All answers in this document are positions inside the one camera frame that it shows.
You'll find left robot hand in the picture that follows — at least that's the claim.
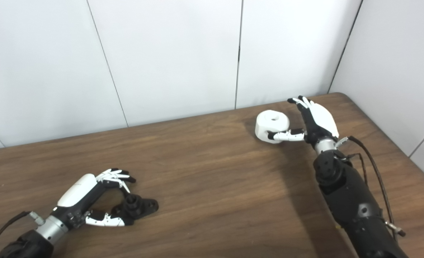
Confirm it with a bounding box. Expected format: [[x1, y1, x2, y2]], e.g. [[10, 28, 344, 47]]
[[50, 168, 137, 230]]

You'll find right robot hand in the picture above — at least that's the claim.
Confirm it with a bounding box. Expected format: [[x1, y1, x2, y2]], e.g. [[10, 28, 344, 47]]
[[267, 96, 340, 145]]

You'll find round white piece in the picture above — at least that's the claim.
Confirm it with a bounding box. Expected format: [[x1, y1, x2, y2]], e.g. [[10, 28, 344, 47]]
[[255, 110, 290, 144]]

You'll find black holder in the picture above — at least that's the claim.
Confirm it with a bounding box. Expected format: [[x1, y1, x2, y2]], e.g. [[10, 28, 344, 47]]
[[111, 193, 159, 225]]

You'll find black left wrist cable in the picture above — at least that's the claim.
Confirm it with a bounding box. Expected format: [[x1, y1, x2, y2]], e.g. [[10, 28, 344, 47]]
[[0, 211, 44, 255]]

